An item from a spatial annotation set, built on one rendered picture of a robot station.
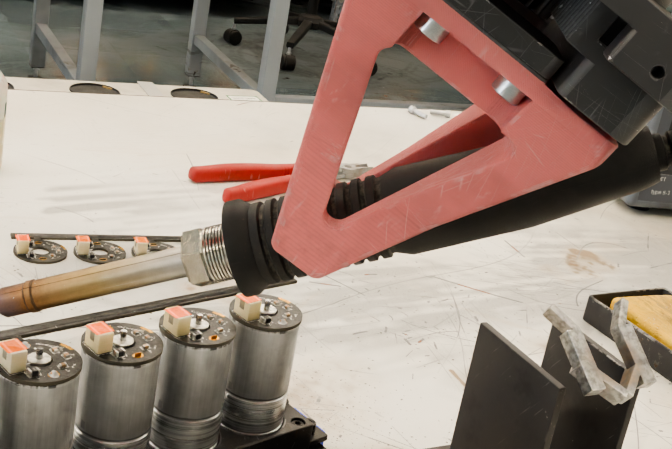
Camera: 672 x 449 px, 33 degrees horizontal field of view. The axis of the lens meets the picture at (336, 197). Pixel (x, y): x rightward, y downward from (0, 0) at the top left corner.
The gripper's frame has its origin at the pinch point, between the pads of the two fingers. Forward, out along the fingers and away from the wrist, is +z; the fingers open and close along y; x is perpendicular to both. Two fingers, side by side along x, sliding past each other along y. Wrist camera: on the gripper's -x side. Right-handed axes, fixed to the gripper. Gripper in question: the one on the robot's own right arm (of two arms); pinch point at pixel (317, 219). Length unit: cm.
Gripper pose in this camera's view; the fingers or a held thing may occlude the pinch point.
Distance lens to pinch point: 28.4
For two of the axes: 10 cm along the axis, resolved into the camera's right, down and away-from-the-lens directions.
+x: 7.8, 6.0, 1.6
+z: -6.2, 7.3, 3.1
